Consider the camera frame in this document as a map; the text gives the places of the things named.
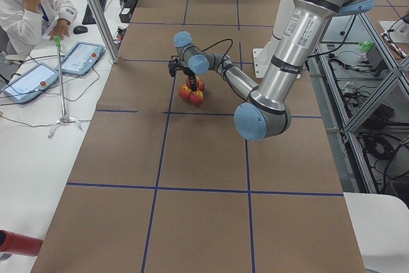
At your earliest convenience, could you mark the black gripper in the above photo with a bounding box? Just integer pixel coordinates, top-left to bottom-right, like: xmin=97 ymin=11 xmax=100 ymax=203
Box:
xmin=168 ymin=56 xmax=196 ymax=91

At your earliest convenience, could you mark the lone red yellow apple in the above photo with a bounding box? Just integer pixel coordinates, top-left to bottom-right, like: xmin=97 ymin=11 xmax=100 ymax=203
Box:
xmin=185 ymin=76 xmax=205 ymax=91

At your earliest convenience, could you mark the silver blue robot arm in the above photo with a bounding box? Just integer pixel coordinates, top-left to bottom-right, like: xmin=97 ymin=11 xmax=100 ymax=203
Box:
xmin=168 ymin=0 xmax=375 ymax=141

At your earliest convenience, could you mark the back red yellow apple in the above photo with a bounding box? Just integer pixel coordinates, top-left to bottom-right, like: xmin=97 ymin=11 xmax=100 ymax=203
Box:
xmin=178 ymin=84 xmax=192 ymax=100

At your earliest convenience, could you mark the right red yellow apple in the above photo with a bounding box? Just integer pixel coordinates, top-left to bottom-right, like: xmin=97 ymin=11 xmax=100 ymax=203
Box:
xmin=189 ymin=90 xmax=204 ymax=105

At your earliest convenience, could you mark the far teach pendant tablet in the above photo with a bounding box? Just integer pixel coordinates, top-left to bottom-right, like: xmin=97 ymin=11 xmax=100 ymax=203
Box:
xmin=61 ymin=42 xmax=104 ymax=76

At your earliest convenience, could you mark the teach pendant tablet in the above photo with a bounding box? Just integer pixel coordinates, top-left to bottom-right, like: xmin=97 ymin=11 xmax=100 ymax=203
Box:
xmin=61 ymin=42 xmax=104 ymax=76
xmin=1 ymin=63 xmax=59 ymax=104

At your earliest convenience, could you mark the brown paper table cover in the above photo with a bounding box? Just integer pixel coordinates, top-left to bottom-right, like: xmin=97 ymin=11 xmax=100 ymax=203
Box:
xmin=33 ymin=0 xmax=364 ymax=272

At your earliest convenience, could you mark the black keyboard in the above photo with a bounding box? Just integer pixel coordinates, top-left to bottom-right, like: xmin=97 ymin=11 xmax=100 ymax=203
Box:
xmin=81 ymin=0 xmax=109 ymax=26

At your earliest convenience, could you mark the black computer mouse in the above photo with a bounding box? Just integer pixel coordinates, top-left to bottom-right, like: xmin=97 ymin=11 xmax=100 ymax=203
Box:
xmin=73 ymin=25 xmax=88 ymax=35

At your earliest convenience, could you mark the silver tripod stand green top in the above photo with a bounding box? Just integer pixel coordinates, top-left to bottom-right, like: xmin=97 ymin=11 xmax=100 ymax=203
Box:
xmin=47 ymin=36 xmax=82 ymax=139

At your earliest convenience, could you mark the near teach pendant tablet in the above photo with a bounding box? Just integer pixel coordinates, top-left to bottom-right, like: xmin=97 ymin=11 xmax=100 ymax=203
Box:
xmin=1 ymin=63 xmax=59 ymax=104

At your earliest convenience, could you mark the person in white hoodie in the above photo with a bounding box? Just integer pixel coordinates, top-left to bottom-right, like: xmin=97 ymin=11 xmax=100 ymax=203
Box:
xmin=1 ymin=0 xmax=77 ymax=56

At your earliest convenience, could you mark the black power box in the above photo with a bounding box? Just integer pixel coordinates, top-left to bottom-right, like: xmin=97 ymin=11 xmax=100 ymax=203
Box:
xmin=366 ymin=45 xmax=387 ymax=77

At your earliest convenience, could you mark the red cylinder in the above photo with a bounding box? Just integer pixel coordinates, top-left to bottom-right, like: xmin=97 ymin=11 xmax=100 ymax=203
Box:
xmin=1 ymin=230 xmax=43 ymax=256

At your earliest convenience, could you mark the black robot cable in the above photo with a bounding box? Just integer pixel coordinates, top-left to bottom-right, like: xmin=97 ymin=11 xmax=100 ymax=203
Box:
xmin=200 ymin=38 xmax=234 ymax=63

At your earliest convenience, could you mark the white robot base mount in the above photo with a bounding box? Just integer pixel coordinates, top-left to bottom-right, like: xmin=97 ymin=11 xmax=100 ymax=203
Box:
xmin=252 ymin=49 xmax=274 ymax=78

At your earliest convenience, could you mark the aluminium frame post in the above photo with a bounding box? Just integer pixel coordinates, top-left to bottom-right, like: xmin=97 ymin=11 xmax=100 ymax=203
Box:
xmin=87 ymin=0 xmax=120 ymax=64

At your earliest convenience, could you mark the aluminium frame rack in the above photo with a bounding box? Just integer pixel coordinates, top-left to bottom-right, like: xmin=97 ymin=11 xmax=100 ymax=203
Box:
xmin=309 ymin=14 xmax=408 ymax=198

